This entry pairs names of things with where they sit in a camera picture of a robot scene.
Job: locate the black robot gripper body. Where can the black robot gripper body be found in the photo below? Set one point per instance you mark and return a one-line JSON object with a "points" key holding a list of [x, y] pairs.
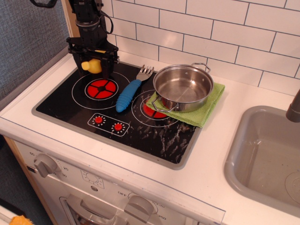
{"points": [[92, 43]]}

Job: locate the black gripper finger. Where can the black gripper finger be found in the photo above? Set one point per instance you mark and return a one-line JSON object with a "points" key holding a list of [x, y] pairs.
{"points": [[79, 58], [107, 65]]}

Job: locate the yellow plastic toy banana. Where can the yellow plastic toy banana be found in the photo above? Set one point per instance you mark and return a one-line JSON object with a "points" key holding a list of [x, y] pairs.
{"points": [[93, 65]]}

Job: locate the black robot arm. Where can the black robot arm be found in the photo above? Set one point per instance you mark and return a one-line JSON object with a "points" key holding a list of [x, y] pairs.
{"points": [[88, 10]]}

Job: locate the black toy stovetop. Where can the black toy stovetop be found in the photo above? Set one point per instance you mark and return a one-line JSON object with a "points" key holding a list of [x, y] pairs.
{"points": [[87, 105]]}

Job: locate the stainless steel pot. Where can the stainless steel pot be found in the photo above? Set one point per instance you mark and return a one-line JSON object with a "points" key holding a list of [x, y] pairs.
{"points": [[182, 88]]}

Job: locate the green microfiber cloth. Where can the green microfiber cloth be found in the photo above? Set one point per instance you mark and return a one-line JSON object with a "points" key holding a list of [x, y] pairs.
{"points": [[199, 117]]}

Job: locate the grey timer knob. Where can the grey timer knob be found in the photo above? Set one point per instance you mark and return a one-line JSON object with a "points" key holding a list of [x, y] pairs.
{"points": [[45, 165]]}

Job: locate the white toy oven front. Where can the white toy oven front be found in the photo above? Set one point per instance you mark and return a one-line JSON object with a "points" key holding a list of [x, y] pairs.
{"points": [[68, 179]]}

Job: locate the grey oven temperature knob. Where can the grey oven temperature knob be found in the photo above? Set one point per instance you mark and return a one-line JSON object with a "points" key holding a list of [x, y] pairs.
{"points": [[139, 208]]}

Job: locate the orange plush object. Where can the orange plush object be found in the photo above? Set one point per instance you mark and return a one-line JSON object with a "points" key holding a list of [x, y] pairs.
{"points": [[20, 220]]}

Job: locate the grey plastic sink basin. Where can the grey plastic sink basin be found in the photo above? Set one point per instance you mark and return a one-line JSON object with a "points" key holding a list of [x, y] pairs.
{"points": [[263, 163]]}

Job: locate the grey faucet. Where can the grey faucet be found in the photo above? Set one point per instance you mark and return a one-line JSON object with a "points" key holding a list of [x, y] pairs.
{"points": [[293, 112]]}

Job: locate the blue handled toy fork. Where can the blue handled toy fork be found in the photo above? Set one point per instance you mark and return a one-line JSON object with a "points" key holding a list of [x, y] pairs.
{"points": [[129, 91]]}

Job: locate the grey oven door handle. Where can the grey oven door handle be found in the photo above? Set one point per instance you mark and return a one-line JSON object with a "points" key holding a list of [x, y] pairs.
{"points": [[99, 213]]}

